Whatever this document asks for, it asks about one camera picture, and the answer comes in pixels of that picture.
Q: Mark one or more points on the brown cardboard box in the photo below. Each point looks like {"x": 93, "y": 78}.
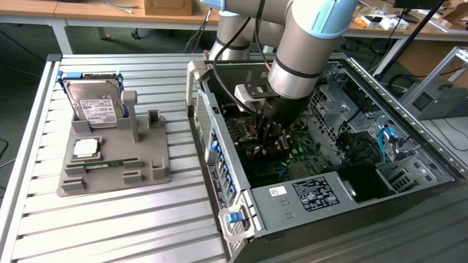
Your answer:
{"x": 168, "y": 6}

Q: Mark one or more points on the wooden desk white legs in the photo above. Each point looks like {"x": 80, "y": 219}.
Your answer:
{"x": 91, "y": 11}

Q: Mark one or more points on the grey power supply unit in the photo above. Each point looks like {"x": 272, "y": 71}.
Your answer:
{"x": 277, "y": 208}

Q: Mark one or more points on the black tripod pole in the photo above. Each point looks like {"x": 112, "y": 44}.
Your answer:
{"x": 413, "y": 35}

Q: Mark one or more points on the grey chipset heatsink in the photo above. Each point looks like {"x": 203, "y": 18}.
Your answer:
{"x": 303, "y": 169}

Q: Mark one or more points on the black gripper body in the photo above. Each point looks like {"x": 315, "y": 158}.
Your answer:
{"x": 285, "y": 109}

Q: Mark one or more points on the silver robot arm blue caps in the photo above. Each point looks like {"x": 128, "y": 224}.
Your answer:
{"x": 303, "y": 54}

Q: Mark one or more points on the CPU socket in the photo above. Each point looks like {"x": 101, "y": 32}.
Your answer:
{"x": 249, "y": 128}

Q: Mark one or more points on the blue case latch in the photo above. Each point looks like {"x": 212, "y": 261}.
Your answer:
{"x": 233, "y": 217}

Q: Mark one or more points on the grey metal disk bay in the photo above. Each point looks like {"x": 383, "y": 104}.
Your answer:
{"x": 405, "y": 172}

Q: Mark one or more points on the black monitor stand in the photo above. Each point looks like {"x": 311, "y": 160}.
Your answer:
{"x": 409, "y": 17}

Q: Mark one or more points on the perforated metal drive cage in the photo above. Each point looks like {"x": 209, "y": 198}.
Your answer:
{"x": 328, "y": 107}

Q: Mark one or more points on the aluminium frame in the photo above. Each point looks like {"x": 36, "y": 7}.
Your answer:
{"x": 451, "y": 59}

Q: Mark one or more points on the green RAM stick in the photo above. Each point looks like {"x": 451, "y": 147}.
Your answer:
{"x": 104, "y": 163}

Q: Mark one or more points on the grey computer tower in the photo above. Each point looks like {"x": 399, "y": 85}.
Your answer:
{"x": 441, "y": 101}

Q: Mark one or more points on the hard disk drive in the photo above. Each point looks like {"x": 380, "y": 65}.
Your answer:
{"x": 75, "y": 74}

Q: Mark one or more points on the orange box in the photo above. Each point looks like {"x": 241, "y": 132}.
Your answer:
{"x": 365, "y": 21}

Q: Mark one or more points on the open grey PC case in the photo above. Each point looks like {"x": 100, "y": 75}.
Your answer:
{"x": 365, "y": 235}

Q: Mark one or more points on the green motherboard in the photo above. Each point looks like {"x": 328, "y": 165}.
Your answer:
{"x": 311, "y": 153}

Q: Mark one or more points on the black graphics card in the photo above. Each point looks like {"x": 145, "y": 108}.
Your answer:
{"x": 252, "y": 152}

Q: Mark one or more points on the cluttered wooden desk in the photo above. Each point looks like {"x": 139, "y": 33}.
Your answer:
{"x": 435, "y": 31}

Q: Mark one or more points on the grey parts rack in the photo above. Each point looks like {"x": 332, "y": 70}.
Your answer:
{"x": 109, "y": 180}

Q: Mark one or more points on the silver CPU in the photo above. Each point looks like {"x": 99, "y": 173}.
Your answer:
{"x": 87, "y": 149}

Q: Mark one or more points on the silver hard disk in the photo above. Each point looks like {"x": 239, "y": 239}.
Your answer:
{"x": 95, "y": 101}

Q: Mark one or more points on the white box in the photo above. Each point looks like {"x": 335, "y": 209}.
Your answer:
{"x": 392, "y": 24}

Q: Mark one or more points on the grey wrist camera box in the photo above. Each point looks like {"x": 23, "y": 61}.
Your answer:
{"x": 244, "y": 94}

